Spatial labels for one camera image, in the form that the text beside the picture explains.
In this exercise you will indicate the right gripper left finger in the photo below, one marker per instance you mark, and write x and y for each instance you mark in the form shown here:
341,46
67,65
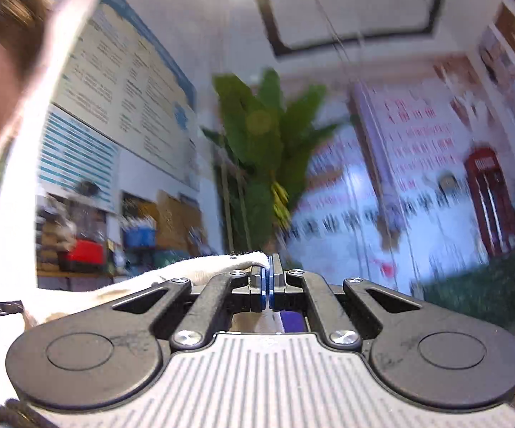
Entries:
258,288

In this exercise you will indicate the red box on shelf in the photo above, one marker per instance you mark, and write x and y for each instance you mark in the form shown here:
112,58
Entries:
86,257

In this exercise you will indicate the blue box on shelf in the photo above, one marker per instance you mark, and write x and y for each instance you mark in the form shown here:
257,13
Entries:
139,237

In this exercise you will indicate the cream polka dot garment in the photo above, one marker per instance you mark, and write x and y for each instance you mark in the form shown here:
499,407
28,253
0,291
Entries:
44,306

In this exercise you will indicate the green potted plant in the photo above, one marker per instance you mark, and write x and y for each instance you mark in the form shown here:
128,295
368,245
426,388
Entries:
268,141

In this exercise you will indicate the white and blue notice board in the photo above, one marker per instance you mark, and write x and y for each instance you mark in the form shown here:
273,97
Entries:
122,116

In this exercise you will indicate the red telephone booth model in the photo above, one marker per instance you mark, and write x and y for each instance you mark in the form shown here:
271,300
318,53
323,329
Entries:
491,200

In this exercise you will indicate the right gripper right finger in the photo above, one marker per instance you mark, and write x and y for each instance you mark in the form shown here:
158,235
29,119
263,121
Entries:
276,284

